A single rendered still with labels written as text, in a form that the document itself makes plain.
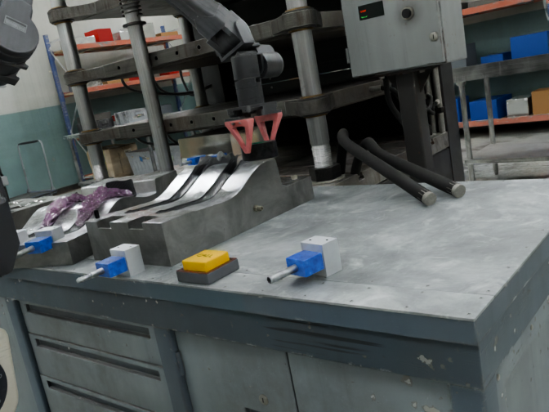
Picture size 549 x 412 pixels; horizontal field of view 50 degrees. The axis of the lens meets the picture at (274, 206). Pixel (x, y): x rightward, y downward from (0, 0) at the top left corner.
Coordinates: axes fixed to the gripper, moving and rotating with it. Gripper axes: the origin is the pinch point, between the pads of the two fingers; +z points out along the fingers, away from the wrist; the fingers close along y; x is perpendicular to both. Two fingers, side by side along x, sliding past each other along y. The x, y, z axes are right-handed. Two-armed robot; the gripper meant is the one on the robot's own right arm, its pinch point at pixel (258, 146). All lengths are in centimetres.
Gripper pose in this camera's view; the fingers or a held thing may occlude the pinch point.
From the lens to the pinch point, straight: 130.4
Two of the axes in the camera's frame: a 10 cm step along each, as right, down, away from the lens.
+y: 5.9, -2.4, 7.7
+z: 1.6, 9.7, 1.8
